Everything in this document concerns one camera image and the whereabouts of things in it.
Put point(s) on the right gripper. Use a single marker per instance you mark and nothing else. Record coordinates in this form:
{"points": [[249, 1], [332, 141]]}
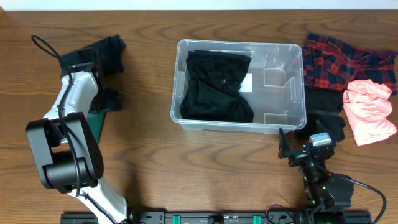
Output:
{"points": [[285, 152]]}

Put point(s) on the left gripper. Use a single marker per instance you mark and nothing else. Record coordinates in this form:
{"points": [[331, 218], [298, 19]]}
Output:
{"points": [[101, 81]]}

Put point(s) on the dark green garment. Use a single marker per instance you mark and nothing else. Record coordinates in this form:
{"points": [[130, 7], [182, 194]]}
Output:
{"points": [[96, 123]]}

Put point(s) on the small black garment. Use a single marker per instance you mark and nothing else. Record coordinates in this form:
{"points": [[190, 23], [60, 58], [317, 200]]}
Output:
{"points": [[109, 50]]}

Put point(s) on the large black garment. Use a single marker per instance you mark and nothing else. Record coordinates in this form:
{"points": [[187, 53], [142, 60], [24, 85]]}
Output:
{"points": [[215, 79]]}

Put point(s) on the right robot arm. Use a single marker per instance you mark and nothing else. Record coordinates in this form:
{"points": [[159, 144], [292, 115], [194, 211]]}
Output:
{"points": [[330, 193]]}

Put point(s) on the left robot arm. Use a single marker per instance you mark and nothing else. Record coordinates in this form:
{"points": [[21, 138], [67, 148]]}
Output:
{"points": [[65, 150]]}

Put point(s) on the black garment right side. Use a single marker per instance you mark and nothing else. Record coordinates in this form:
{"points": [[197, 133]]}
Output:
{"points": [[324, 106]]}

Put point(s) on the pink folded garment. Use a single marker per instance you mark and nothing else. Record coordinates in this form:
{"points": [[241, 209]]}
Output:
{"points": [[366, 105]]}

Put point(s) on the white label in bin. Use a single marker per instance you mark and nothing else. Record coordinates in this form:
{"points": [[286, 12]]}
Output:
{"points": [[246, 85]]}

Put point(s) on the red plaid flannel shirt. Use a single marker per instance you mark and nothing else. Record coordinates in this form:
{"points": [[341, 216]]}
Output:
{"points": [[330, 64]]}

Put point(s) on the clear plastic storage bin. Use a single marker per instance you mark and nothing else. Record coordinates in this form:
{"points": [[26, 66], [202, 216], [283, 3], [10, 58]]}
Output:
{"points": [[277, 98]]}

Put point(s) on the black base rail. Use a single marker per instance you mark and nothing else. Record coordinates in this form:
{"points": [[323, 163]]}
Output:
{"points": [[271, 216]]}

